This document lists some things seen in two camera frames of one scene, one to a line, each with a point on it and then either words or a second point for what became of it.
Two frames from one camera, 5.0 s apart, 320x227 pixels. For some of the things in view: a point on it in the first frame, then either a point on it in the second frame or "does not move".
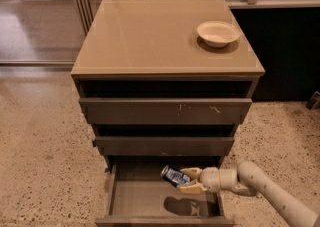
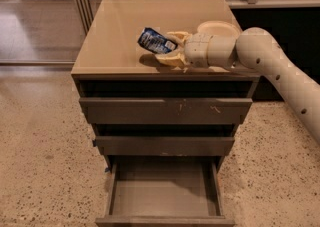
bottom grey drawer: (137, 195) does not move
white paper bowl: (218, 33) does not move
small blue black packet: (175, 176) to (156, 41)
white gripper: (210, 179) to (196, 50)
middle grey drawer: (164, 139) does not move
